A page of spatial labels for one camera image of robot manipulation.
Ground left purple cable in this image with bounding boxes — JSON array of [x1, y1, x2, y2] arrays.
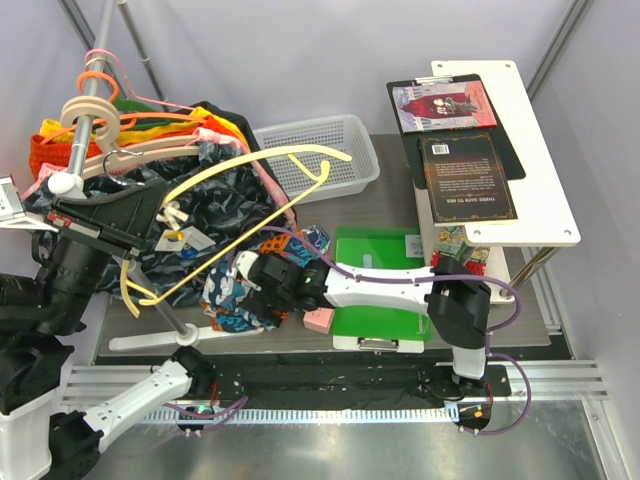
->
[[114, 394, 251, 459]]

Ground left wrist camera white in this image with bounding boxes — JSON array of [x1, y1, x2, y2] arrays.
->
[[0, 176, 57, 232]]

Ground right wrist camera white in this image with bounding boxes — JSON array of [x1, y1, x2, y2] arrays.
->
[[227, 250, 262, 291]]

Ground dark patterned shorts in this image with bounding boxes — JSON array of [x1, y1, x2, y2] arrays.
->
[[23, 143, 279, 308]]

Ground colourful patterned shorts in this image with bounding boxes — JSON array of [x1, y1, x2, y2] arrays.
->
[[199, 230, 318, 334]]

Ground pink cube power adapter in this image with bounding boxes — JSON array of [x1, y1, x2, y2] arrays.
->
[[303, 308, 335, 334]]

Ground black hardcover book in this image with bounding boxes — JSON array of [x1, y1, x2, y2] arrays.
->
[[420, 132, 518, 227]]

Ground green clipboard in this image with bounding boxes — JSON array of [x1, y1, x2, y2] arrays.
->
[[332, 226, 433, 353]]

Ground white cable duct strip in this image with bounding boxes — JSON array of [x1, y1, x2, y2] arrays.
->
[[144, 405, 461, 425]]

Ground pink clothes hanger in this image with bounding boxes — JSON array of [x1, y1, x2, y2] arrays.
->
[[84, 48, 195, 112]]

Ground yellow clothes hanger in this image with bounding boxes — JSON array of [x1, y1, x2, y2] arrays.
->
[[120, 144, 352, 318]]

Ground beige wooden hanger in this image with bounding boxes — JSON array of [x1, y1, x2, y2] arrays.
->
[[59, 95, 206, 179]]

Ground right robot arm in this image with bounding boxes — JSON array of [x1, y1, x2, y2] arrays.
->
[[230, 251, 491, 395]]

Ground red illustrated book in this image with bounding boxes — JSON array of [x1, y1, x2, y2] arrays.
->
[[390, 79, 498, 134]]

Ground white garment tags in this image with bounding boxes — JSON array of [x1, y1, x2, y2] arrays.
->
[[154, 200, 215, 259]]

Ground yellow shorts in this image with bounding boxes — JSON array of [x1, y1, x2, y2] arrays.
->
[[39, 107, 216, 146]]

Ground black garment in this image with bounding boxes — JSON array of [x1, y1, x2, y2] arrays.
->
[[193, 101, 260, 152]]

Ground orange knitted shorts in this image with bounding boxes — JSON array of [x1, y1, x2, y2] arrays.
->
[[29, 113, 251, 181]]

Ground orange clothes hanger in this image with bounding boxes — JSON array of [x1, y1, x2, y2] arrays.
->
[[61, 71, 202, 133]]

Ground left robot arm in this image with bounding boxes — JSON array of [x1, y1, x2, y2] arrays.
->
[[1, 180, 215, 479]]

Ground silver clothes rack pole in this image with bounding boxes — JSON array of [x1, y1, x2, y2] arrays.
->
[[48, 1, 198, 351]]

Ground white side table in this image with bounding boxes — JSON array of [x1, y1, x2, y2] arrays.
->
[[431, 60, 581, 289]]

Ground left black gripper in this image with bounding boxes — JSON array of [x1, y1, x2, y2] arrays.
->
[[39, 175, 174, 330]]

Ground white perforated plastic basket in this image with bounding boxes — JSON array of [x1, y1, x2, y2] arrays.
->
[[254, 114, 380, 203]]

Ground white rack base foot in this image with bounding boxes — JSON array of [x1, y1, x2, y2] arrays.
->
[[109, 323, 264, 352]]

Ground aluminium rail frame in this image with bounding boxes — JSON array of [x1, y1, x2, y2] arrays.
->
[[91, 360, 628, 479]]

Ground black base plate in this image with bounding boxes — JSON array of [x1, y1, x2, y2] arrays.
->
[[208, 350, 512, 411]]

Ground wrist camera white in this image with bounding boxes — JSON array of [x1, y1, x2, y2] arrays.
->
[[227, 250, 262, 291], [0, 176, 57, 232]]

